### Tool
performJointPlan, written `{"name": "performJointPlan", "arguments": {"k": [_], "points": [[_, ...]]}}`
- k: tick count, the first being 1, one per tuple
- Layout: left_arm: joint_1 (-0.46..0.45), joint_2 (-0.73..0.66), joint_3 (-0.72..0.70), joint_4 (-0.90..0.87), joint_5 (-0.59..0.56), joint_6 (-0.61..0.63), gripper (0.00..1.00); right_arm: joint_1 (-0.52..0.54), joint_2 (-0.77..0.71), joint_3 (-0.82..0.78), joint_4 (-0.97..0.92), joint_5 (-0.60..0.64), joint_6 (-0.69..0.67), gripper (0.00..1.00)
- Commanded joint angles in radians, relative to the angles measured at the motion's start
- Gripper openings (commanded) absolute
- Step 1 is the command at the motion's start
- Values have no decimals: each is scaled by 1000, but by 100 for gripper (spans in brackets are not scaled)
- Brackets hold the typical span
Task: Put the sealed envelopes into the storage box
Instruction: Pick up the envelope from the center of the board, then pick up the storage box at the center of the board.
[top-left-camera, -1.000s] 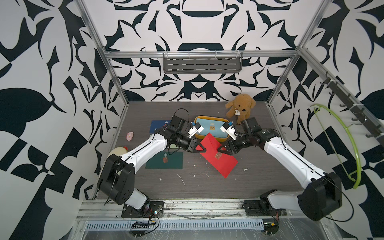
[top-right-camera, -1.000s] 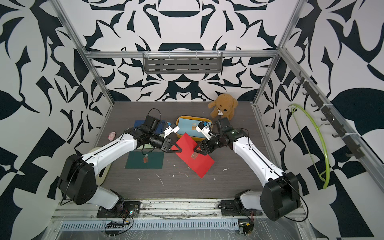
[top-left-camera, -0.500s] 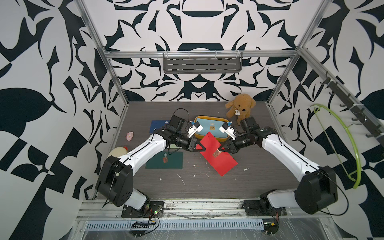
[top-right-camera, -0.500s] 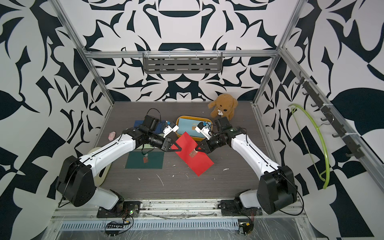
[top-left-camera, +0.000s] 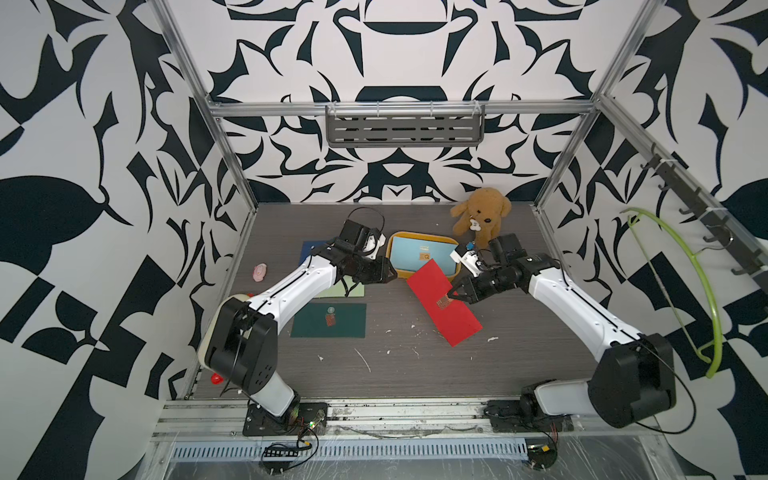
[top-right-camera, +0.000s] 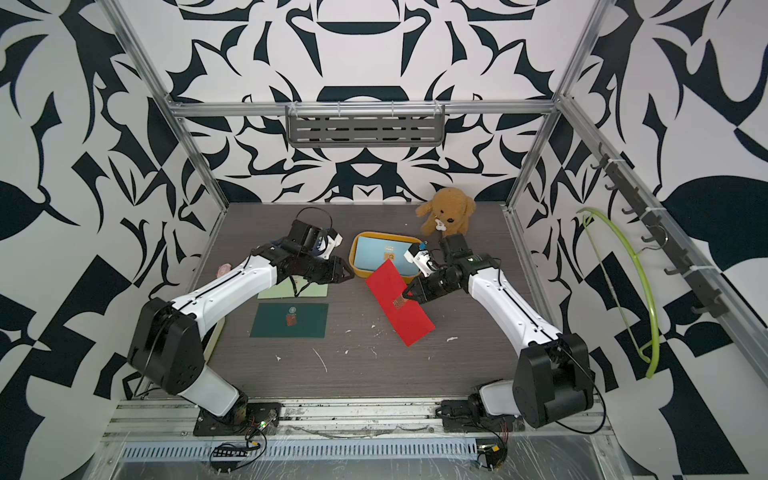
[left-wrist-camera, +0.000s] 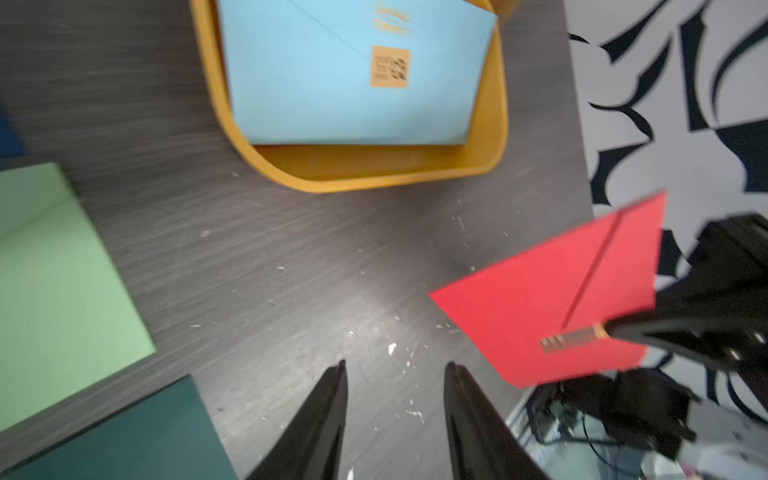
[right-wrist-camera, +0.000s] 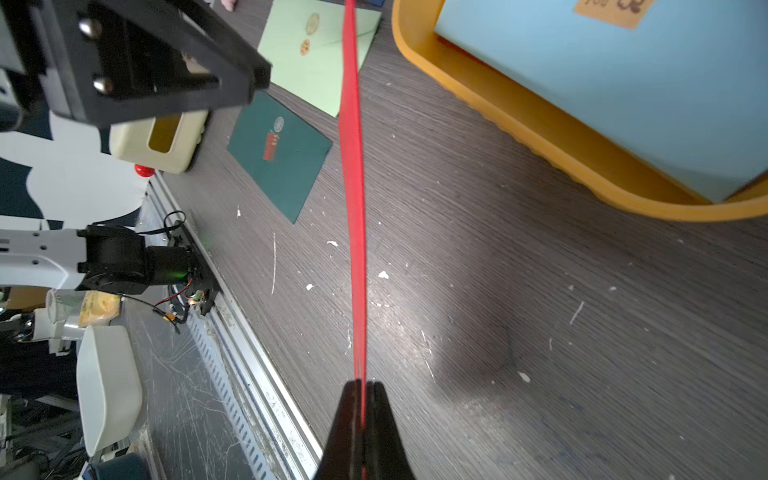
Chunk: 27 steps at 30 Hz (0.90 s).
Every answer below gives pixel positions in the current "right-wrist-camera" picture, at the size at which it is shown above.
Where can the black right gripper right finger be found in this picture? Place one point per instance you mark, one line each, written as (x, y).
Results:
(384, 455)

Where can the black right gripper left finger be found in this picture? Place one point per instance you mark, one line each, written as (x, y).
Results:
(342, 457)

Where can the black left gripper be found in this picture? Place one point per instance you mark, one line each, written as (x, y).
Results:
(109, 62)

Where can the red envelope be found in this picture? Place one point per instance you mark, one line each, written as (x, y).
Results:
(351, 145)

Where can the yellow plastic storage box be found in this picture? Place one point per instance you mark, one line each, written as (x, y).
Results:
(610, 173)

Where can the light blue envelope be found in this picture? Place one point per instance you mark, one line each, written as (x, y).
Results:
(681, 85)

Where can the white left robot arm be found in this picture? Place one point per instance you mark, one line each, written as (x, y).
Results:
(103, 258)

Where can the small pink toy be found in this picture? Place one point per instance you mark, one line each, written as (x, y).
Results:
(229, 5)

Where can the light green envelope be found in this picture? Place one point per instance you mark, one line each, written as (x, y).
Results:
(303, 42)

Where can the dark green envelope left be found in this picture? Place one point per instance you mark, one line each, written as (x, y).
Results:
(281, 152)

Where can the white slotted cable duct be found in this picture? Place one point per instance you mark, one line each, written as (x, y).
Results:
(254, 442)

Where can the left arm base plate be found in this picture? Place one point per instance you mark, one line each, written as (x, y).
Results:
(199, 287)

